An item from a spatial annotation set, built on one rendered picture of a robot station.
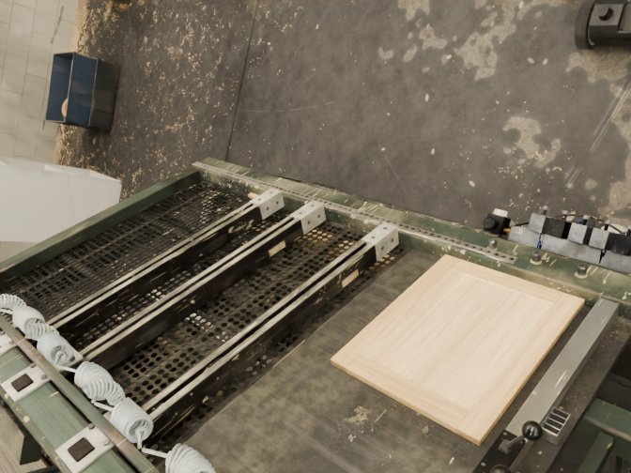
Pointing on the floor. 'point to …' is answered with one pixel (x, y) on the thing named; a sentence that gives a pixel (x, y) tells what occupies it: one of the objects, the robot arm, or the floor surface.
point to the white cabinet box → (49, 198)
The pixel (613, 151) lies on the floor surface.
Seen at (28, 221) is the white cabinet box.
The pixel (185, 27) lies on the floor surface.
